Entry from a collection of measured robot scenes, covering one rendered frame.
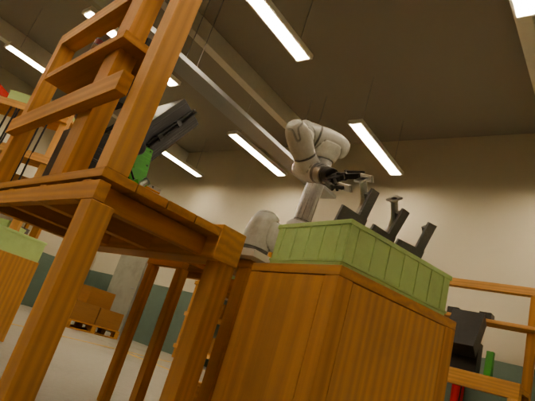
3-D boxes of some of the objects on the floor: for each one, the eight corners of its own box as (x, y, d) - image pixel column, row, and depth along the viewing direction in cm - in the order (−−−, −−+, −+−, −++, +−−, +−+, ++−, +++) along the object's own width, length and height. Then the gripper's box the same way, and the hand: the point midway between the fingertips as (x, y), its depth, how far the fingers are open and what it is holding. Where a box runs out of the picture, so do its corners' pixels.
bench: (34, 367, 281) (92, 231, 308) (175, 459, 176) (244, 240, 203) (-99, 340, 237) (-17, 184, 264) (-17, 442, 131) (105, 165, 159)
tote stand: (320, 485, 205) (360, 309, 229) (421, 545, 163) (457, 321, 188) (189, 466, 171) (253, 262, 195) (274, 536, 129) (341, 264, 154)
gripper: (303, 175, 196) (337, 184, 177) (345, 158, 206) (382, 165, 188) (306, 192, 198) (341, 202, 180) (347, 174, 209) (384, 183, 191)
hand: (358, 183), depth 186 cm, fingers open, 11 cm apart
